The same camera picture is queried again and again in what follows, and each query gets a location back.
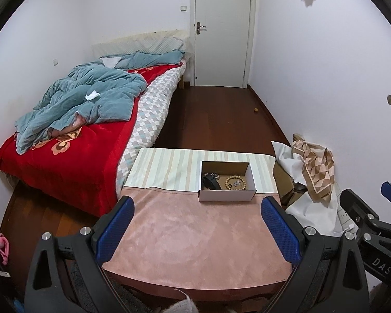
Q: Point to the white tissue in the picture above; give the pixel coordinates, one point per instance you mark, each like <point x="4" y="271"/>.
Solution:
<point x="92" y="95"/>

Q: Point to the teal duvet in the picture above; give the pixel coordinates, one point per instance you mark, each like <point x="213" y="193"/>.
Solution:
<point x="84" y="104"/>

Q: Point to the pink plastic item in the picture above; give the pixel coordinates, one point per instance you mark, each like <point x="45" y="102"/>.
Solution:
<point x="1" y="246"/>

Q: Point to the checkered quilt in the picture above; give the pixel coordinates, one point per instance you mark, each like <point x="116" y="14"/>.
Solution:
<point x="153" y="111"/>

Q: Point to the light dotted pillow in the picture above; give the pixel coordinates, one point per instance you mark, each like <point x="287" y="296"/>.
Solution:
<point x="150" y="45"/>

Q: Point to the red floral blanket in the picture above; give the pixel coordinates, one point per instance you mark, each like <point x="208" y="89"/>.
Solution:
<point x="68" y="169"/>

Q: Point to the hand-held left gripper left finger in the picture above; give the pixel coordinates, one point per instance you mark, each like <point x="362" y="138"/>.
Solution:
<point x="115" y="228"/>

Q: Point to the patterned paper bag pile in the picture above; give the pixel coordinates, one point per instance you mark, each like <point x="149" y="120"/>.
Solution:
<point x="312" y="215"/>

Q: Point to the pink striped tablecloth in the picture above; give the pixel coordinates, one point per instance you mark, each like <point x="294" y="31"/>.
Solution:
<point x="189" y="234"/>

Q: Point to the black smart band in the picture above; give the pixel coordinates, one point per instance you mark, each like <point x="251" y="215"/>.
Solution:
<point x="211" y="184"/>

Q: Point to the wooden table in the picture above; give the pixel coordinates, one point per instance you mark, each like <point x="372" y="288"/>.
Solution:
<point x="198" y="291"/>

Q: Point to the small white cloth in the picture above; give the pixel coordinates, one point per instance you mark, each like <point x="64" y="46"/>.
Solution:
<point x="110" y="62"/>

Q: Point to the brown cardboard box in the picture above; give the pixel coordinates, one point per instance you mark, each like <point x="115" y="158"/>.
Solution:
<point x="285" y="186"/>

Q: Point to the white cardboard box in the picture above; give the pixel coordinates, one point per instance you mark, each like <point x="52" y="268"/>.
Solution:
<point x="228" y="196"/>

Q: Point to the white power strip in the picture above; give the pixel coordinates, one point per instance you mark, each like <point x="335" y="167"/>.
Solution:
<point x="343" y="215"/>

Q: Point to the beige patterned scarf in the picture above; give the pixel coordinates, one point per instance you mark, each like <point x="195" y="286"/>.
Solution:
<point x="316" y="169"/>

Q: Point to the white door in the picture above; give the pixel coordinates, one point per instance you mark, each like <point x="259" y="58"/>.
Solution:
<point x="221" y="39"/>

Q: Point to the wooden bed leg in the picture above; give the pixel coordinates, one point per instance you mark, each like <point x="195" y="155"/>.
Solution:
<point x="182" y="81"/>

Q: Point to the pillows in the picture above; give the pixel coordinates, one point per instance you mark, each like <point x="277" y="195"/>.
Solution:
<point x="133" y="37"/>

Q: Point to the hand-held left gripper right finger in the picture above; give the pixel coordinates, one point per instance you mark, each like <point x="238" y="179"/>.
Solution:
<point x="280" y="230"/>

